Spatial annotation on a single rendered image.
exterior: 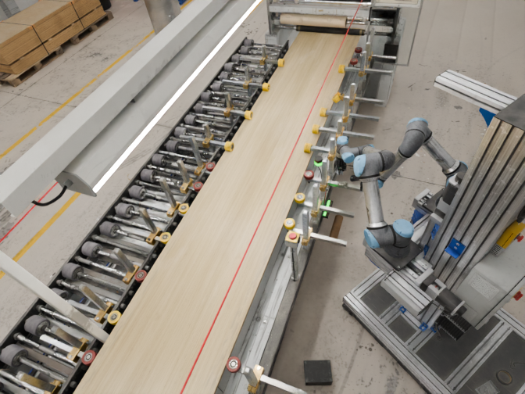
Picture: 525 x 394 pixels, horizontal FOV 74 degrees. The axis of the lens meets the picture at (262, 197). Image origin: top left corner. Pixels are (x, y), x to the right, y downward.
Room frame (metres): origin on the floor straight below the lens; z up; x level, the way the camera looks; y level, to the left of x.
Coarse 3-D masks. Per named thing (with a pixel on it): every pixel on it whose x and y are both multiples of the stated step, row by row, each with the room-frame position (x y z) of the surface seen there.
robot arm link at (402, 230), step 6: (396, 222) 1.08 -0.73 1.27; (402, 222) 1.08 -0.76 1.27; (408, 222) 1.08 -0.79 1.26; (396, 228) 1.04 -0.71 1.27; (402, 228) 1.04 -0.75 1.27; (408, 228) 1.04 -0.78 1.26; (396, 234) 1.02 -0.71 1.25; (402, 234) 1.01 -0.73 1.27; (408, 234) 1.00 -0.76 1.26; (396, 240) 1.00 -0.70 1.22; (402, 240) 1.00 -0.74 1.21; (408, 240) 1.00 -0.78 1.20; (402, 246) 1.00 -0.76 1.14
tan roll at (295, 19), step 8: (280, 16) 4.38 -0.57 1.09; (288, 16) 4.34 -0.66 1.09; (296, 16) 4.29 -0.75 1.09; (304, 16) 4.25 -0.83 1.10; (312, 16) 4.21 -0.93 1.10; (320, 16) 4.17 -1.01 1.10; (328, 16) 4.13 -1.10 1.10; (336, 16) 4.10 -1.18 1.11; (344, 16) 4.06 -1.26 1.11; (296, 24) 4.29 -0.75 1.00; (304, 24) 4.24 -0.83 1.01; (312, 24) 4.18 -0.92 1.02; (320, 24) 4.14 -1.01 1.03; (328, 24) 4.09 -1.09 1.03; (336, 24) 4.05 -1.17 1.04; (344, 24) 4.00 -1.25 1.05; (360, 24) 3.96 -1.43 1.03
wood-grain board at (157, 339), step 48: (336, 48) 3.76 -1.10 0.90; (288, 96) 2.99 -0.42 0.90; (240, 144) 2.39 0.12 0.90; (288, 144) 2.29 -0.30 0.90; (240, 192) 1.83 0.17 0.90; (288, 192) 1.75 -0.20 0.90; (192, 240) 1.45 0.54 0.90; (240, 240) 1.38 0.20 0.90; (144, 288) 1.13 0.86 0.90; (192, 288) 1.07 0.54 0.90; (240, 288) 1.02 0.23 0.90; (144, 336) 0.81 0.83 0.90; (192, 336) 0.77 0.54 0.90; (96, 384) 0.59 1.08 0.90; (144, 384) 0.55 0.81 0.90; (192, 384) 0.51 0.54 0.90
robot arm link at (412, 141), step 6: (408, 132) 1.52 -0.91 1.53; (414, 132) 1.50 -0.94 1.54; (420, 132) 1.49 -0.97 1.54; (408, 138) 1.48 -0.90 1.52; (414, 138) 1.47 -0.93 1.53; (420, 138) 1.46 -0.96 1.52; (402, 144) 1.48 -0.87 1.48; (408, 144) 1.46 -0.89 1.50; (414, 144) 1.44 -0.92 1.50; (420, 144) 1.45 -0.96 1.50; (402, 150) 1.46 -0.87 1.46; (408, 150) 1.44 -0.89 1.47; (414, 150) 1.43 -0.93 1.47; (396, 156) 1.48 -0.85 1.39; (402, 156) 1.44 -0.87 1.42; (408, 156) 1.43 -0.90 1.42; (396, 162) 1.47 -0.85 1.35; (402, 162) 1.46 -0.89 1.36; (396, 168) 1.47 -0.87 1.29; (384, 174) 1.49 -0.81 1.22; (390, 174) 1.48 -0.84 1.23; (378, 180) 1.50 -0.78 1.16; (384, 180) 1.49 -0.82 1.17
